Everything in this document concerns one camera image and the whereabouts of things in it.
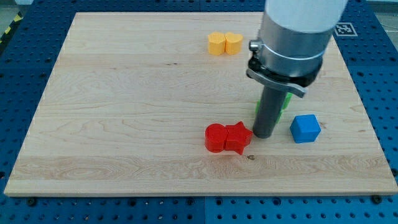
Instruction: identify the fiducial marker tag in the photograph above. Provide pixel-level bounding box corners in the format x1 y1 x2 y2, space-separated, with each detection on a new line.
334 22 358 37

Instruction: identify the wooden board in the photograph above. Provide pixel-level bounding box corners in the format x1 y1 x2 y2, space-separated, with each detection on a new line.
4 12 397 197

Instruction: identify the red star block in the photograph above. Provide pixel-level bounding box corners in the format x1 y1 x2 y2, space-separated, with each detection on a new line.
224 121 253 155

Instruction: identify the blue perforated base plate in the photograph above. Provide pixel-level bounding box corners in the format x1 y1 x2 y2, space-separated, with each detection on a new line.
1 1 397 223

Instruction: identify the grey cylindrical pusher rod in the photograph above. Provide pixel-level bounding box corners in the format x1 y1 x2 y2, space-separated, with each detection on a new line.
252 86 287 139

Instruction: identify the yellow heart block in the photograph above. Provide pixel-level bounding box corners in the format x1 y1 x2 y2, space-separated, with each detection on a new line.
224 32 243 55

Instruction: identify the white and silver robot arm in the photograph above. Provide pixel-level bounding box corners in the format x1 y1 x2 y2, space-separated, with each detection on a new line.
246 0 348 98

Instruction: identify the yellow pentagon block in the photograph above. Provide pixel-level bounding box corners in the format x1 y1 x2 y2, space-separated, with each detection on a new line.
208 32 226 55

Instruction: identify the red cylinder block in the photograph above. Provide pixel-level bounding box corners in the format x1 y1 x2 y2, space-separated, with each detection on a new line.
205 123 228 153

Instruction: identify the blue cube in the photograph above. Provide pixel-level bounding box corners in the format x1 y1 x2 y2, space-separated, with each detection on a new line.
290 114 321 143

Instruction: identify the green block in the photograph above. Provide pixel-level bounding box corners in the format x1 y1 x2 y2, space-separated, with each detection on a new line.
255 93 292 123

